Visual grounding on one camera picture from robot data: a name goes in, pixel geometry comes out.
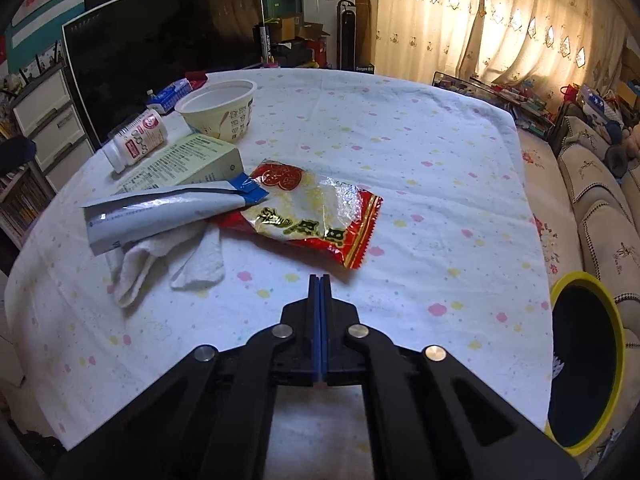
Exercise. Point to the small black box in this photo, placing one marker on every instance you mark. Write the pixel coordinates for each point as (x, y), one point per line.
(365, 68)

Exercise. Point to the white plastic drawer unit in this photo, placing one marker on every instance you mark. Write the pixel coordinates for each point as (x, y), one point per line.
(50, 115)

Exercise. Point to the blue tissue pack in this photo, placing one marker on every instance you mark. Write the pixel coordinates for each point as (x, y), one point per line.
(170, 94)

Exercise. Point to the white floral tablecloth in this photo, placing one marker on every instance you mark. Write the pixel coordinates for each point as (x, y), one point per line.
(400, 210)

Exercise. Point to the glass coffee table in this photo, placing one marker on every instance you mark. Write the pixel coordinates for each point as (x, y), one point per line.
(500, 97)

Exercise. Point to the white plastic bowl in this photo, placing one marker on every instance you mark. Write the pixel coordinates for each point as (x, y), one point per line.
(220, 110)

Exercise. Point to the pile of plush toys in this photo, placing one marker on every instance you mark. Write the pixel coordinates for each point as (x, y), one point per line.
(605, 110)

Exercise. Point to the bookshelf with books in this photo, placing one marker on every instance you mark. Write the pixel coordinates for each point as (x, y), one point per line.
(20, 210)

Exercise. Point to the white tissue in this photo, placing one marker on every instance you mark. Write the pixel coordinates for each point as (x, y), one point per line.
(150, 265)

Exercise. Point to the silver blue tube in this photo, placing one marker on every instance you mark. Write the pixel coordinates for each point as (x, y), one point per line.
(160, 215)

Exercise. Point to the open cardboard boxes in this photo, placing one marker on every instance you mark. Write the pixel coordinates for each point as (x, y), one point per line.
(295, 30)

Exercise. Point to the red snack wrapper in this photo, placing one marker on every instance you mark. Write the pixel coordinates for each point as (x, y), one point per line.
(320, 210)

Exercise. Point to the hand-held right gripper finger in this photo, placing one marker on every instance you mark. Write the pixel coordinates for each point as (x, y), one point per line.
(327, 330)
(315, 330)

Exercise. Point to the black tower fan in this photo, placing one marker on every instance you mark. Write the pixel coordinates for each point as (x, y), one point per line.
(347, 35)

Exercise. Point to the pale green carton box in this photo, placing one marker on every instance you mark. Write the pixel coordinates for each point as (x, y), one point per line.
(185, 162)

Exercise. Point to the beige sofa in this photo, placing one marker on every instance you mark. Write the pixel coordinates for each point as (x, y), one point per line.
(600, 220)

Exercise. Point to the white pill bottle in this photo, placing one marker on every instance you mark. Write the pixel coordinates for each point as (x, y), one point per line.
(135, 141)

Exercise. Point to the cream embroidered curtain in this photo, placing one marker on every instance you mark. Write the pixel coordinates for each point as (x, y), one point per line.
(475, 25)

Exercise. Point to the black bin with yellow rim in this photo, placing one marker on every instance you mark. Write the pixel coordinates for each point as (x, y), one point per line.
(585, 350)

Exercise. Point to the large curved television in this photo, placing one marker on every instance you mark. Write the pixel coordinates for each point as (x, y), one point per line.
(165, 50)

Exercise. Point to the black tube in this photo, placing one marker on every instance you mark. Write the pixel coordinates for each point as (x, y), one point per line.
(266, 42)

